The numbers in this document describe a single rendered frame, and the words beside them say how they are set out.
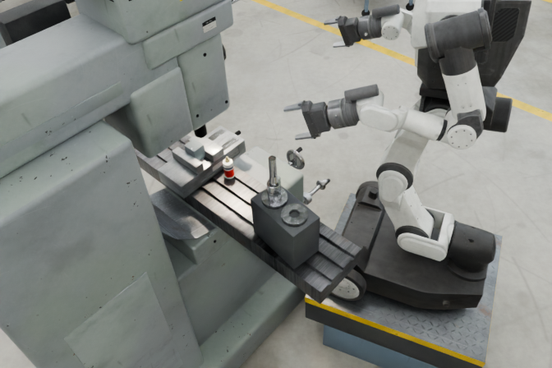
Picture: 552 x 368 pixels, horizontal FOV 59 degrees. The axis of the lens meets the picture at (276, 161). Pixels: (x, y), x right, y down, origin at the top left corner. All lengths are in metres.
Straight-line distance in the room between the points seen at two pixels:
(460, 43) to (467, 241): 1.04
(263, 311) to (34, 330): 1.25
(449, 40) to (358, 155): 2.23
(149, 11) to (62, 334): 0.95
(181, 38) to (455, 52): 0.74
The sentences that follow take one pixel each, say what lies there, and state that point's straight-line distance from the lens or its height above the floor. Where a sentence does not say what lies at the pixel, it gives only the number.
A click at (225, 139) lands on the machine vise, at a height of 1.03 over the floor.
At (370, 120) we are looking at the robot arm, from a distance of 1.44.
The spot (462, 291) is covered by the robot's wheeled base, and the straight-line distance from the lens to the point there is 2.24.
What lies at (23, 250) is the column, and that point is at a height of 1.45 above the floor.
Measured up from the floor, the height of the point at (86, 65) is 1.74.
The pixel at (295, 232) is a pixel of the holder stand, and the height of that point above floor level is 1.15.
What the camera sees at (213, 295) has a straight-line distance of 2.26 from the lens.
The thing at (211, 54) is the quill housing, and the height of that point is 1.57.
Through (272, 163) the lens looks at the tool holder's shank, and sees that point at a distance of 1.53.
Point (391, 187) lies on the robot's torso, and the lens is 1.94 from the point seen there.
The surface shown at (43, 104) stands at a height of 1.70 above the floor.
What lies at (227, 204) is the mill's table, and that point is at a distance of 1.92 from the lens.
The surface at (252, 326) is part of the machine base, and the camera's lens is 2.49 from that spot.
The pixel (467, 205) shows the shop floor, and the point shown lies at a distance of 3.32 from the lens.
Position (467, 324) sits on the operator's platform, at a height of 0.40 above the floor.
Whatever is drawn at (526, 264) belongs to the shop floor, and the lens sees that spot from 3.16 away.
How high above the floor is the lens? 2.41
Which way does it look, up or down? 44 degrees down
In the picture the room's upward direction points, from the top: 3 degrees counter-clockwise
